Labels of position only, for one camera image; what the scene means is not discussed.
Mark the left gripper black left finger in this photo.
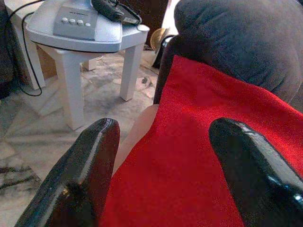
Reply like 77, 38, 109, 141
14, 117, 121, 227

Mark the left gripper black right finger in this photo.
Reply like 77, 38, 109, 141
208, 117, 303, 227

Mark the red pillow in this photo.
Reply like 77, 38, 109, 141
99, 55, 303, 227

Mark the brown fabric sofa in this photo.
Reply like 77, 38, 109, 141
152, 0, 303, 112

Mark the white side table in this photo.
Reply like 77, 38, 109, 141
4, 0, 151, 131

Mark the white grey table fan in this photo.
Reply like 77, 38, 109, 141
25, 0, 124, 53

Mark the round gold metal object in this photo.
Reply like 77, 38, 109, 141
150, 27, 171, 51

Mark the black handheld device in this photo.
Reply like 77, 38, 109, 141
90, 0, 143, 26

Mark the black power cable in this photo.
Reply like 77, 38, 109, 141
4, 0, 44, 97

